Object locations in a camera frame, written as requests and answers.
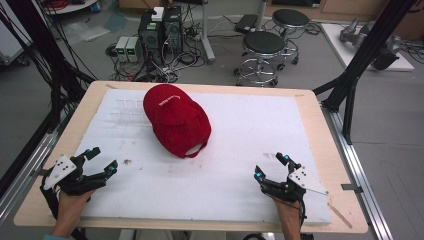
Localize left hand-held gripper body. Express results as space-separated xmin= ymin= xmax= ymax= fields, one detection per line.
xmin=39 ymin=153 xmax=108 ymax=197

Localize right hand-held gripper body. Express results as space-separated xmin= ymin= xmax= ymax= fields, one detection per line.
xmin=260 ymin=166 xmax=330 ymax=204

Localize red baseball cap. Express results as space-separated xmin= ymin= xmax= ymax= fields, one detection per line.
xmin=142 ymin=83 xmax=213 ymax=159

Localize person's right hand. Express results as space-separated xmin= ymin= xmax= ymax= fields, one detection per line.
xmin=270 ymin=195 xmax=303 ymax=226

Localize person's left hand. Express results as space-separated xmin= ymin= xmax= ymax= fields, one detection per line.
xmin=55 ymin=188 xmax=96 ymax=225

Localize white foam mat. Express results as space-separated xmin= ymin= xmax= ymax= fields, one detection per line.
xmin=54 ymin=88 xmax=333 ymax=226

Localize thin wooden stick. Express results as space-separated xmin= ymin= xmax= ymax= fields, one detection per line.
xmin=327 ymin=201 xmax=354 ymax=230

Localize grey tape strip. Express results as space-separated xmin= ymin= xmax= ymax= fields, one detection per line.
xmin=340 ymin=183 xmax=364 ymax=194

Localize black round stool chrome base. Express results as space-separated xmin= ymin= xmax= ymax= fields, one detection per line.
xmin=271 ymin=8 xmax=312 ymax=72
xmin=233 ymin=30 xmax=287 ymax=88

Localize grey bench power supply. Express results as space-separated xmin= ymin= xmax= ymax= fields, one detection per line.
xmin=114 ymin=35 xmax=130 ymax=63
xmin=125 ymin=36 xmax=142 ymax=64

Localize clear plastic sheet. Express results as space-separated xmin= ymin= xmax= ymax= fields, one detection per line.
xmin=61 ymin=20 xmax=112 ymax=46

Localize black computer tower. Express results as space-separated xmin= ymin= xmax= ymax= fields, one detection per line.
xmin=137 ymin=10 xmax=166 ymax=65
xmin=162 ymin=5 xmax=184 ymax=56

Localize white floor board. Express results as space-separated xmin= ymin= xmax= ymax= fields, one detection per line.
xmin=320 ymin=22 xmax=416 ymax=73

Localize white cabinet on wheels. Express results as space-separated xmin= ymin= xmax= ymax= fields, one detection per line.
xmin=0 ymin=0 xmax=34 ymax=67

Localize black flat box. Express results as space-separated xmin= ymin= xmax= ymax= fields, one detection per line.
xmin=233 ymin=13 xmax=259 ymax=35

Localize white round table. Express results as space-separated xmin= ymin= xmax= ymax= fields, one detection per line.
xmin=42 ymin=0 xmax=100 ymax=16

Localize grey metal table leg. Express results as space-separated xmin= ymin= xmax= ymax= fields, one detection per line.
xmin=199 ymin=0 xmax=217 ymax=65

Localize white power strip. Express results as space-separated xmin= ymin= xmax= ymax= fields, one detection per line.
xmin=151 ymin=6 xmax=166 ymax=23

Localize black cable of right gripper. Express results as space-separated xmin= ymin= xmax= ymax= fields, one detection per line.
xmin=298 ymin=198 xmax=308 ymax=231

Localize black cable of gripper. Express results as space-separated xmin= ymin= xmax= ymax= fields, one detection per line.
xmin=39 ymin=185 xmax=62 ymax=220
xmin=298 ymin=198 xmax=308 ymax=231

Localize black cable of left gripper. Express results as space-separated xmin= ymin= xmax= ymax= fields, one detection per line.
xmin=39 ymin=185 xmax=62 ymax=220

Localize aluminium rail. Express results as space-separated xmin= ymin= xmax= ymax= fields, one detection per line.
xmin=320 ymin=101 xmax=395 ymax=240
xmin=0 ymin=109 xmax=78 ymax=226

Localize black frame with cable bundle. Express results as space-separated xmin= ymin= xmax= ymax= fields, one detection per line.
xmin=0 ymin=0 xmax=98 ymax=134

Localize tangle of floor cables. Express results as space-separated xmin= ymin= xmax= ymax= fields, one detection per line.
xmin=105 ymin=19 xmax=208 ymax=84

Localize black metal frame strut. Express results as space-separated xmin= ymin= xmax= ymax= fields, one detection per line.
xmin=312 ymin=0 xmax=418 ymax=146

